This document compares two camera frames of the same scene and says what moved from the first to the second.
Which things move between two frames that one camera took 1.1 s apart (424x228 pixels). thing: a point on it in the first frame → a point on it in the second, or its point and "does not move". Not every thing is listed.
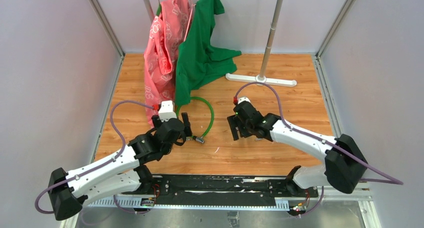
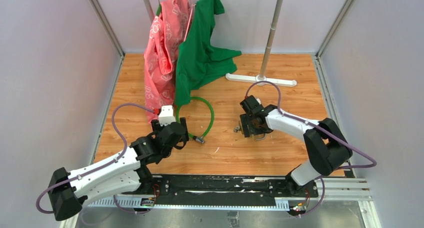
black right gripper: x=234 y=121 → x=246 y=120
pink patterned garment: x=167 y=31 does not move
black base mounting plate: x=220 y=189 does not move
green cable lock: x=200 y=139 does not move
